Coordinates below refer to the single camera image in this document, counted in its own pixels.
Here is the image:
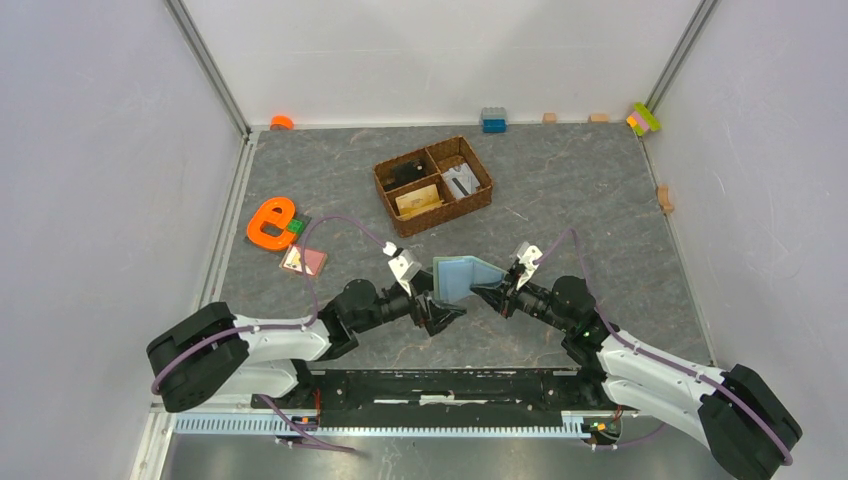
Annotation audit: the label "light blue card holder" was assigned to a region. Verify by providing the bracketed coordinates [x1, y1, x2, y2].
[432, 255, 506, 304]

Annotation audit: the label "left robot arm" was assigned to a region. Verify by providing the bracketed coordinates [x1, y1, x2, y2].
[146, 275, 466, 413]

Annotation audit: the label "orange letter e toy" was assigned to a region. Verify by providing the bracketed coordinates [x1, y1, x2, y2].
[246, 197, 297, 252]

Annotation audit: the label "purple cable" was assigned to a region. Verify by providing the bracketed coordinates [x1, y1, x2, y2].
[539, 227, 795, 468]
[150, 214, 390, 397]

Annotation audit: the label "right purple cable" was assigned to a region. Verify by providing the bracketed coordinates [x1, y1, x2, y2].
[539, 227, 795, 468]

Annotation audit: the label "green toy block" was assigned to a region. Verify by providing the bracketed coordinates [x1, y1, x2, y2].
[286, 218, 308, 236]

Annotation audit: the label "blue grey lego stack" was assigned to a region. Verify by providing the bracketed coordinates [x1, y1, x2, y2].
[480, 107, 508, 134]

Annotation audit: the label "black item in basket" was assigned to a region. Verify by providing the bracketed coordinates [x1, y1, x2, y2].
[386, 159, 427, 191]

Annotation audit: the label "green pink lego stack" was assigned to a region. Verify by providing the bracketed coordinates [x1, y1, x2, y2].
[626, 102, 662, 137]

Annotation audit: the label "white cards in basket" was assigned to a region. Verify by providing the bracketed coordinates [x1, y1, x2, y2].
[442, 163, 481, 200]

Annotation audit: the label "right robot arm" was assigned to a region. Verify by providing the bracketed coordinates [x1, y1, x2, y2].
[470, 265, 803, 479]

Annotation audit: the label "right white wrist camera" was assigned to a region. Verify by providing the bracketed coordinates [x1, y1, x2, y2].
[509, 241, 543, 291]

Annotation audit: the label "white slotted cable duct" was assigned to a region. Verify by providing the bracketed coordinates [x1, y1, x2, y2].
[173, 413, 598, 439]

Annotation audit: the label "pink square card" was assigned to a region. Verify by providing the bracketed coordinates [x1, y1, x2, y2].
[279, 244, 328, 276]

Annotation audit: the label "gold credit card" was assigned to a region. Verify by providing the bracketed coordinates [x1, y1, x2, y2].
[395, 184, 443, 220]

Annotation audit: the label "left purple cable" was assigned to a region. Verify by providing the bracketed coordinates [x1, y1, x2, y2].
[150, 214, 390, 397]

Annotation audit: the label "orange round cap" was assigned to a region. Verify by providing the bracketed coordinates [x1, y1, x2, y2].
[269, 115, 294, 131]

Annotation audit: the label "curved wooden arch block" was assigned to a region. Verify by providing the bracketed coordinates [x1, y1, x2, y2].
[656, 185, 675, 215]

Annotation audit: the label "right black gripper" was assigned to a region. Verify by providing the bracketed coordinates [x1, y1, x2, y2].
[469, 264, 572, 333]

